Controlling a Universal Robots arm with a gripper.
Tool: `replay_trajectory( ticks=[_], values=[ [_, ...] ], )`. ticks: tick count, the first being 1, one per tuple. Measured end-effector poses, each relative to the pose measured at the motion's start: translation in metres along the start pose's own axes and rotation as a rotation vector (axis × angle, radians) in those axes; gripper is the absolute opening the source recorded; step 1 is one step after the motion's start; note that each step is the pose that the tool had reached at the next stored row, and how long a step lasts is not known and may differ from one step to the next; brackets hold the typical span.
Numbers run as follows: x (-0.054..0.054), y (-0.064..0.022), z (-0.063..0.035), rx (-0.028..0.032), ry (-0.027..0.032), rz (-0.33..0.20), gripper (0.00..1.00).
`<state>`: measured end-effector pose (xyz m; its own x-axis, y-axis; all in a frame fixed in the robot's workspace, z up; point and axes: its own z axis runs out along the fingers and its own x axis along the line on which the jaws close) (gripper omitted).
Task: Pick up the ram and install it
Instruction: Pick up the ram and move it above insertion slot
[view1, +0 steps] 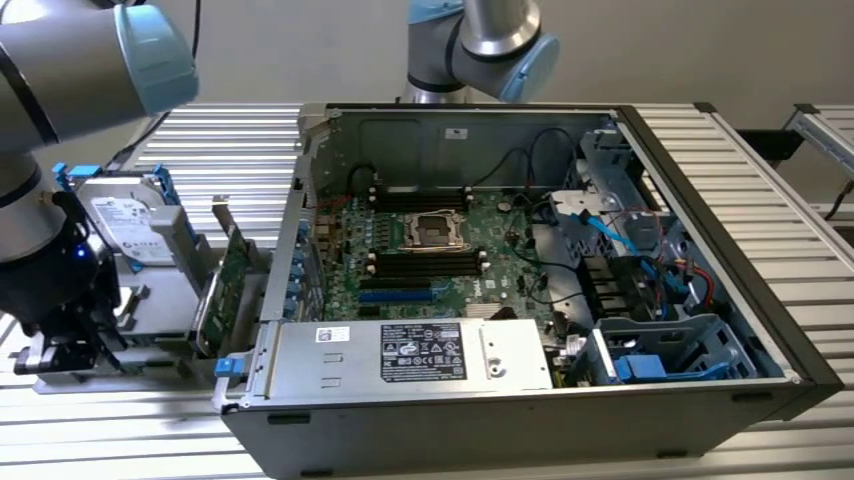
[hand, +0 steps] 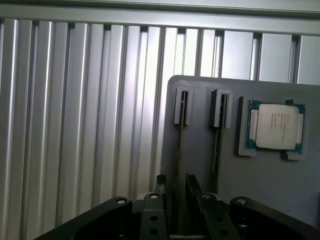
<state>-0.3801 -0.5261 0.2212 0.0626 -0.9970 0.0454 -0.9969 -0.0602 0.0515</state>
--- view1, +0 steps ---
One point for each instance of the grey disk bay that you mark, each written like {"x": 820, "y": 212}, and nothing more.
{"x": 668, "y": 340}

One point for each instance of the black fan shroud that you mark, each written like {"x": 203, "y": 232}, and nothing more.
{"x": 617, "y": 290}

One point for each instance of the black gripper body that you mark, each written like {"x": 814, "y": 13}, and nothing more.
{"x": 47, "y": 295}

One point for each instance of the grey metal drive cage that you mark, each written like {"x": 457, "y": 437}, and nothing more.
{"x": 604, "y": 200}

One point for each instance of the silver power supply unit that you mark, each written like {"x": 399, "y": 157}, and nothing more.
{"x": 347, "y": 365}

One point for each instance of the grey slatted side table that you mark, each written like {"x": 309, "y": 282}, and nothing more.
{"x": 824, "y": 135}

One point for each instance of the green motherboard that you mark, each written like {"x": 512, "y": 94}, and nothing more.
{"x": 508, "y": 240}

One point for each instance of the black expansion slot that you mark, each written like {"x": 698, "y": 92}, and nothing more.
{"x": 395, "y": 285}

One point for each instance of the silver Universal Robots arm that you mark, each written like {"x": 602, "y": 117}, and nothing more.
{"x": 63, "y": 65}

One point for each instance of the green graphics card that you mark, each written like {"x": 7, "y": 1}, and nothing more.
{"x": 223, "y": 290}

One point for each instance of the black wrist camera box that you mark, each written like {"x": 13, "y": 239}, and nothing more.
{"x": 74, "y": 225}

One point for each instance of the black RAM slot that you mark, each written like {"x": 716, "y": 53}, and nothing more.
{"x": 428, "y": 261}
{"x": 428, "y": 273}
{"x": 421, "y": 207}
{"x": 421, "y": 201}
{"x": 421, "y": 190}
{"x": 428, "y": 255}
{"x": 421, "y": 196}
{"x": 428, "y": 267}

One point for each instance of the blue case latch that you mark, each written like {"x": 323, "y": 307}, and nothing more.
{"x": 227, "y": 365}

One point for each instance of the silver hard disk drive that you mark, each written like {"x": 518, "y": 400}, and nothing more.
{"x": 130, "y": 220}

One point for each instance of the metal CPU socket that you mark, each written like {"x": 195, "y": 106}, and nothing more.
{"x": 433, "y": 231}

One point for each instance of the grey parts rack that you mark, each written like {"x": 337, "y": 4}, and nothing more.
{"x": 167, "y": 295}

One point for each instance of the silver chipset heat sink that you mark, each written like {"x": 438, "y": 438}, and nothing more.
{"x": 490, "y": 311}

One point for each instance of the blue disk carrier bracket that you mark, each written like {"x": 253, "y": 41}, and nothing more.
{"x": 163, "y": 182}

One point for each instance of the blue expansion slot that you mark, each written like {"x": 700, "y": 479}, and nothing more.
{"x": 397, "y": 297}

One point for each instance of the black open PC case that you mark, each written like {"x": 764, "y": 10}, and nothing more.
{"x": 508, "y": 430}

